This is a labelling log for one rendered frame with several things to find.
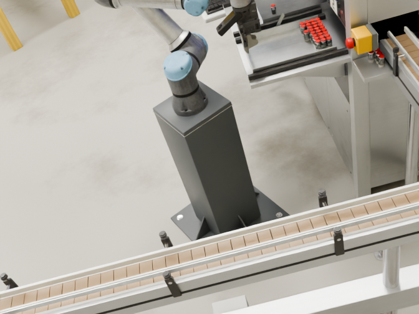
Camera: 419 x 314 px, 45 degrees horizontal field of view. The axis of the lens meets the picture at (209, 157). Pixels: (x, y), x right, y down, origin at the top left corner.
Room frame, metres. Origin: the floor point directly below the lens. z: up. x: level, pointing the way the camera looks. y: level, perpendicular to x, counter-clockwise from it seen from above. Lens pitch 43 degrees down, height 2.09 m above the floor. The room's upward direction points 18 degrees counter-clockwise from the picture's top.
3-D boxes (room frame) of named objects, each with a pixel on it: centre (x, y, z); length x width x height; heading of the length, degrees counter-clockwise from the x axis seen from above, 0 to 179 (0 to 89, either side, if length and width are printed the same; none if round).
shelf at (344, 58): (1.93, -0.51, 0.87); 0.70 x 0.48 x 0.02; 175
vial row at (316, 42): (1.75, -0.56, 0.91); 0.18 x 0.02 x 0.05; 175
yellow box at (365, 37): (1.50, -0.66, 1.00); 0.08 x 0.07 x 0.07; 85
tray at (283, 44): (1.76, -0.45, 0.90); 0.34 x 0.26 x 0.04; 85
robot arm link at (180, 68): (1.73, 0.00, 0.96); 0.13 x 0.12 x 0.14; 149
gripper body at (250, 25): (1.70, -0.30, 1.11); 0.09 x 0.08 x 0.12; 85
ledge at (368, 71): (1.48, -0.70, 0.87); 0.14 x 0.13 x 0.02; 85
